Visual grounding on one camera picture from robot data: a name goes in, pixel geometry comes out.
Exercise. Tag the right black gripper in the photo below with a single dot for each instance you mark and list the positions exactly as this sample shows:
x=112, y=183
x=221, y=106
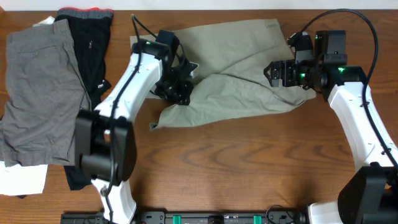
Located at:
x=288, y=66

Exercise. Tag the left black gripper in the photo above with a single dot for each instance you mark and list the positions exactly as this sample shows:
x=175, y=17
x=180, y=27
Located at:
x=180, y=99

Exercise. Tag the khaki green shorts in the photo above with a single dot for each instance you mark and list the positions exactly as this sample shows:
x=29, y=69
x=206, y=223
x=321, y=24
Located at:
x=229, y=81

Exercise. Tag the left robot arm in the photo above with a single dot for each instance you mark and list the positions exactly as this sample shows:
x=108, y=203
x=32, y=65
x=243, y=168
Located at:
x=105, y=145

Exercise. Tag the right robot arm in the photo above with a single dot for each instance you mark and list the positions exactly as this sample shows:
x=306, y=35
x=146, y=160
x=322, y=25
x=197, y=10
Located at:
x=371, y=194

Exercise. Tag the black shorts red waistband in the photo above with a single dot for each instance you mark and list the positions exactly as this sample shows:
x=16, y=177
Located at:
x=91, y=31

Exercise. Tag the grey shorts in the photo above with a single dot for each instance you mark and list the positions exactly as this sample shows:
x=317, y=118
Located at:
x=46, y=92

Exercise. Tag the white folded garment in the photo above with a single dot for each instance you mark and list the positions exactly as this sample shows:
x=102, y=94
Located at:
x=17, y=180

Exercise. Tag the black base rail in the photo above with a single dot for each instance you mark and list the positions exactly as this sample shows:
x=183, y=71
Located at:
x=192, y=218

